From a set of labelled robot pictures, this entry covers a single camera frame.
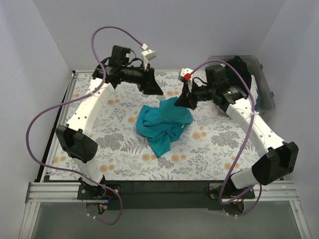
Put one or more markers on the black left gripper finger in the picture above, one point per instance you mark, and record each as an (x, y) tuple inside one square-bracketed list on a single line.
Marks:
[(143, 88), (153, 87)]

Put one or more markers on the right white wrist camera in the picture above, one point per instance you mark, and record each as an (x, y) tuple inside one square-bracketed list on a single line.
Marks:
[(185, 76)]

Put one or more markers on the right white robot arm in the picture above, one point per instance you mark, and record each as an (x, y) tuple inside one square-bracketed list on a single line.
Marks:
[(227, 89)]

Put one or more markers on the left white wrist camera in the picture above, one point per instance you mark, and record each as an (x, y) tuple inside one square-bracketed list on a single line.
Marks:
[(147, 56)]

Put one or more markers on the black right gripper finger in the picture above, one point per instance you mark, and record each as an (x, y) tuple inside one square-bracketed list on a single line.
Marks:
[(192, 107), (183, 101)]

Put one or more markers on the grey blue garment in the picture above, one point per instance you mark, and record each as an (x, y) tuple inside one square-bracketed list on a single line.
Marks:
[(258, 99)]

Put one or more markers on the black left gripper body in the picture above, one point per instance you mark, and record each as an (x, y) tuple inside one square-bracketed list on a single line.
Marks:
[(147, 79)]

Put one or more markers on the clear plastic storage bin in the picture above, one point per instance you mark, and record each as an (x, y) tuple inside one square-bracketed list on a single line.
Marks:
[(254, 67)]

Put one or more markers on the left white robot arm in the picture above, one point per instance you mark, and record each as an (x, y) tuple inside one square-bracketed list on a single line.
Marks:
[(74, 136)]

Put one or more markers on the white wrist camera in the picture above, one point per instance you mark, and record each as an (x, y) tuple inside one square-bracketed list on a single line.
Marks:
[(185, 76), (147, 56)]

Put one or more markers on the aluminium frame rail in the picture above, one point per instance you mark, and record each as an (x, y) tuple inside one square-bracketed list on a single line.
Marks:
[(74, 192)]

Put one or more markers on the white garment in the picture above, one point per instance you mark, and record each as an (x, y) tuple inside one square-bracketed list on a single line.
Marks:
[(254, 88)]

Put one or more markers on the teal t shirt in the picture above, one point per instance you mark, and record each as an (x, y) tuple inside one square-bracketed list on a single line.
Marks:
[(163, 125)]

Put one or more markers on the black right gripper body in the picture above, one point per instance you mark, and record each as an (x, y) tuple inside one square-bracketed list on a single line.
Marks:
[(189, 93)]

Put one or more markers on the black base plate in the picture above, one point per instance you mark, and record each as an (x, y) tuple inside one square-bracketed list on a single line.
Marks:
[(167, 194)]

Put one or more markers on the black t shirt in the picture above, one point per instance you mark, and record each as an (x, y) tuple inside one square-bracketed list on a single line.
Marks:
[(241, 67)]

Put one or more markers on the floral patterned table mat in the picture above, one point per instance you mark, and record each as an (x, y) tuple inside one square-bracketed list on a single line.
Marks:
[(206, 150)]

